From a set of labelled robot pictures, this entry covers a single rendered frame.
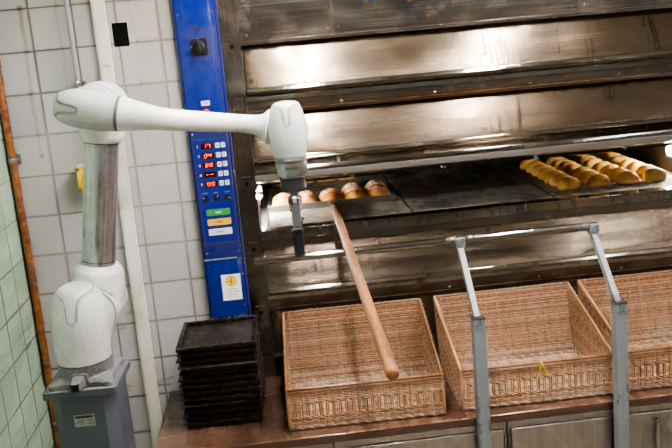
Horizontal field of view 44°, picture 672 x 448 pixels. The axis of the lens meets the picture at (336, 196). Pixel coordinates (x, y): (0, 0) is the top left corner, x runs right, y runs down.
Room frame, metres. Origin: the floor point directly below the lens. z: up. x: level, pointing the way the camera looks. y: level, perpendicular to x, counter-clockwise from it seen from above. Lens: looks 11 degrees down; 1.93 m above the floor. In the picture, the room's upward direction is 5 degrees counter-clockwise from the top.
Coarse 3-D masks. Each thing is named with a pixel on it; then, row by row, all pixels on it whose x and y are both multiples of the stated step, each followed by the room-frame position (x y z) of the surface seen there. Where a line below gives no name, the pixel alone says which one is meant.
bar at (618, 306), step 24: (432, 240) 2.83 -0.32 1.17; (456, 240) 2.82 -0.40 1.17; (480, 240) 2.84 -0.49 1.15; (264, 264) 2.79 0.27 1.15; (600, 264) 2.78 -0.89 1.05; (624, 312) 2.64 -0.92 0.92; (480, 336) 2.61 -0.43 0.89; (624, 336) 2.64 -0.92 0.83; (480, 360) 2.61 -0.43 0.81; (624, 360) 2.64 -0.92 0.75; (480, 384) 2.61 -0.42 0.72; (624, 384) 2.64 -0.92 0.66; (480, 408) 2.61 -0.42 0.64; (624, 408) 2.64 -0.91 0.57; (480, 432) 2.61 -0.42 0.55; (624, 432) 2.64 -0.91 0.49
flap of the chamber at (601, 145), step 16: (576, 144) 3.10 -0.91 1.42; (592, 144) 3.10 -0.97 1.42; (608, 144) 3.10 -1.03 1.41; (624, 144) 3.10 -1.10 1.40; (640, 144) 3.15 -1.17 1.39; (416, 160) 3.06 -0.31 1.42; (432, 160) 3.06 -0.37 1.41; (448, 160) 3.06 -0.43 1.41; (464, 160) 3.06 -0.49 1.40; (480, 160) 3.12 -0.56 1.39; (256, 176) 3.02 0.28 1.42; (272, 176) 3.02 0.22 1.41; (320, 176) 3.09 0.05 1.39
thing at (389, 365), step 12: (336, 204) 3.41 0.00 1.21; (336, 216) 3.18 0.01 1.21; (348, 240) 2.80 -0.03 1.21; (348, 252) 2.66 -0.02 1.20; (360, 276) 2.38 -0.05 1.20; (360, 288) 2.28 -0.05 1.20; (372, 300) 2.18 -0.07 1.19; (372, 312) 2.06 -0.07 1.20; (372, 324) 1.99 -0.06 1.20; (384, 336) 1.90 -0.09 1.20; (384, 348) 1.82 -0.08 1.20; (384, 360) 1.76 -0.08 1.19; (396, 372) 1.70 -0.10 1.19
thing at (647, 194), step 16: (608, 192) 3.30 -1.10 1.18; (624, 192) 3.28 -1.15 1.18; (640, 192) 3.26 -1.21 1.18; (656, 192) 3.26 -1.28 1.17; (464, 208) 3.24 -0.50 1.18; (480, 208) 3.22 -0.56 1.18; (496, 208) 3.22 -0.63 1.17; (512, 208) 3.22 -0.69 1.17; (528, 208) 3.23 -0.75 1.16; (544, 208) 3.23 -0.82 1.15; (560, 208) 3.24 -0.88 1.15; (304, 224) 3.21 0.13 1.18; (320, 224) 3.19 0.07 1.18; (352, 224) 3.18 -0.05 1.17; (368, 224) 3.19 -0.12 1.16; (384, 224) 3.19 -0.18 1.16; (400, 224) 3.20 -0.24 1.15; (416, 224) 3.20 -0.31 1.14
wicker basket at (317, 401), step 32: (288, 320) 3.13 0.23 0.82; (320, 320) 3.13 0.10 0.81; (352, 320) 3.13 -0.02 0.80; (384, 320) 3.14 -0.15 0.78; (416, 320) 3.13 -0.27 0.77; (288, 352) 3.10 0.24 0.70; (352, 352) 3.10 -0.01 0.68; (416, 352) 3.11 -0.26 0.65; (288, 384) 2.80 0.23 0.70; (320, 384) 3.01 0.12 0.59; (352, 384) 2.68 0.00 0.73; (384, 384) 2.69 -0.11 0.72; (416, 384) 2.69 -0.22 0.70; (288, 416) 2.67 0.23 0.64; (320, 416) 2.68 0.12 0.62; (352, 416) 2.69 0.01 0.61; (384, 416) 2.69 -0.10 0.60; (416, 416) 2.69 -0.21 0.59
